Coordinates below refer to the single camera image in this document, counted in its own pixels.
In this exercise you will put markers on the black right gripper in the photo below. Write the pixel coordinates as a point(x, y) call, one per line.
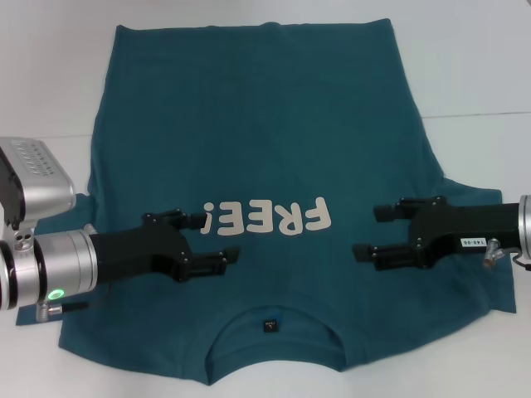
point(456, 226)

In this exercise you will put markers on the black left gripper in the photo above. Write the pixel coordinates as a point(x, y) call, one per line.
point(137, 248)

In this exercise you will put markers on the teal t-shirt with FREE print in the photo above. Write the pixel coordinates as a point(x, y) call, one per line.
point(265, 124)

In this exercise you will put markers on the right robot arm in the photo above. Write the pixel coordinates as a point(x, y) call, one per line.
point(526, 224)

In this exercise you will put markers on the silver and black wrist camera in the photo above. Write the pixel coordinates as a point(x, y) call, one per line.
point(41, 182)

